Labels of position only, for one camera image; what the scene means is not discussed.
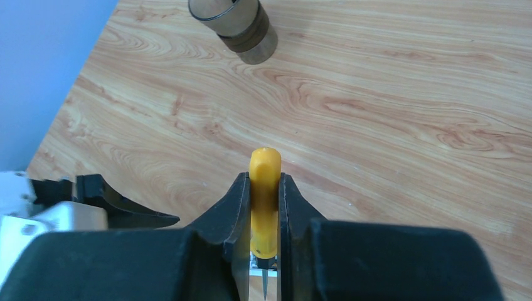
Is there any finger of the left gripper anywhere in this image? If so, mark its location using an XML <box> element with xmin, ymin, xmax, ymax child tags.
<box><xmin>76</xmin><ymin>174</ymin><xmax>179</xmax><ymax>229</ymax></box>

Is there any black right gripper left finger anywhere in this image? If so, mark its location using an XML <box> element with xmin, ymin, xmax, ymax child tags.
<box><xmin>186</xmin><ymin>172</ymin><xmax>250</xmax><ymax>300</ymax></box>

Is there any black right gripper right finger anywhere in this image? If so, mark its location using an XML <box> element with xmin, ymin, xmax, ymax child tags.
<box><xmin>277</xmin><ymin>173</ymin><xmax>327</xmax><ymax>300</ymax></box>

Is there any small white remote control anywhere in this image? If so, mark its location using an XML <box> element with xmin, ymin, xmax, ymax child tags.
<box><xmin>249</xmin><ymin>253</ymin><xmax>277</xmax><ymax>278</ymax></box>

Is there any yellow handled screwdriver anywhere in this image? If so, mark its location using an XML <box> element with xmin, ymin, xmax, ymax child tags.
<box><xmin>248</xmin><ymin>147</ymin><xmax>282</xmax><ymax>297</ymax></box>

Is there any brown translucent plastic cup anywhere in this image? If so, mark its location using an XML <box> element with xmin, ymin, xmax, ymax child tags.
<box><xmin>188</xmin><ymin>0</ymin><xmax>278</xmax><ymax>65</ymax></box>

